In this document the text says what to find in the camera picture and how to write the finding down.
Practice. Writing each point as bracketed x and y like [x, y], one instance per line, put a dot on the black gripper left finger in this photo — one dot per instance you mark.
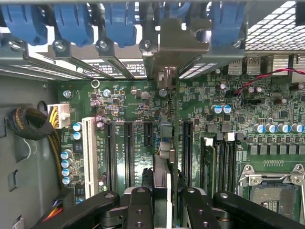
[139, 210]

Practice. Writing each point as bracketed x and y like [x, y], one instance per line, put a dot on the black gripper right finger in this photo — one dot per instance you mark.
[200, 212]

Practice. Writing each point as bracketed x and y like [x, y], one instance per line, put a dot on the RAM stick with white label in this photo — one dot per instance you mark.
[209, 167]

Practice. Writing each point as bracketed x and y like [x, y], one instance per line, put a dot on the empty RAM slot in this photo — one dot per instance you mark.
[230, 164]
[220, 167]

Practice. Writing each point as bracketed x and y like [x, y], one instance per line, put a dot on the long dark expansion slot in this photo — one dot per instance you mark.
[187, 152]
[110, 155]
[129, 155]

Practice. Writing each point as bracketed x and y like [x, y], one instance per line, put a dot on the white expansion slot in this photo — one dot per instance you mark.
[90, 157]

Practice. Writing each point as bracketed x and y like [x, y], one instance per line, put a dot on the CPU socket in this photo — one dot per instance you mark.
[274, 195]

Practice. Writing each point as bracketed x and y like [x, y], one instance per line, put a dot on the short dark expansion slot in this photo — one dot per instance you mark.
[148, 133]

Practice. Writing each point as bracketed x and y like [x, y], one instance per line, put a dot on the green motherboard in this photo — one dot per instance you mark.
[133, 105]

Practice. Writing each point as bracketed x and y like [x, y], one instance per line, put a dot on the white power connector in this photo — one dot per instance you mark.
[62, 114]

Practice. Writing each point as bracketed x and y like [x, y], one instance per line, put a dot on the open black PC case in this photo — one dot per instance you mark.
[26, 152]

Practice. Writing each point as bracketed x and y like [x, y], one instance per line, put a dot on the blue slot retention clip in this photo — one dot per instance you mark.
[23, 23]
[72, 23]
[120, 23]
[226, 23]
[175, 10]

